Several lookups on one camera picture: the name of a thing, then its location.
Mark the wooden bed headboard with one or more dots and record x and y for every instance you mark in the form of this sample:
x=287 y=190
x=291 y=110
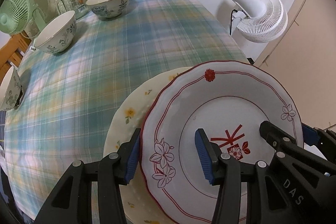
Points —
x=11 y=52

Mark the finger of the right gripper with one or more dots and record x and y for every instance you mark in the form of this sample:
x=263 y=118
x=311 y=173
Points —
x=322 y=139
x=286 y=147

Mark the green floral bowl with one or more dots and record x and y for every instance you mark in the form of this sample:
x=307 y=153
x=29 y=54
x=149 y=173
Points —
x=11 y=90
x=106 y=9
x=58 y=34

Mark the round yellow flower plate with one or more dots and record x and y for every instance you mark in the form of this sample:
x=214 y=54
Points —
x=137 y=203

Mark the plaid tablecloth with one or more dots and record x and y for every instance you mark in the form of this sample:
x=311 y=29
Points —
x=70 y=98

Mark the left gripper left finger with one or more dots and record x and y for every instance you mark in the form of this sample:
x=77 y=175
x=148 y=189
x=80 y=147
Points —
x=70 y=200

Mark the white floor fan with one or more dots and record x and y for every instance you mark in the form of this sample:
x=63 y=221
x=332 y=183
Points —
x=259 y=21

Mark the red pattern white plate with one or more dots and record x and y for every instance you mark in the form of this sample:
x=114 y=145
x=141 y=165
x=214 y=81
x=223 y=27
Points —
x=228 y=100

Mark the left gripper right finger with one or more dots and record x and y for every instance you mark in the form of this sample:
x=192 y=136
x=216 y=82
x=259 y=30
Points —
x=266 y=202

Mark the beige door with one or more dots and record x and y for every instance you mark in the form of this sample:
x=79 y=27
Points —
x=303 y=60

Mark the green desk fan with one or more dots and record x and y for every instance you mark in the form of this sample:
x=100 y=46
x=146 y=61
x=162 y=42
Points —
x=16 y=14

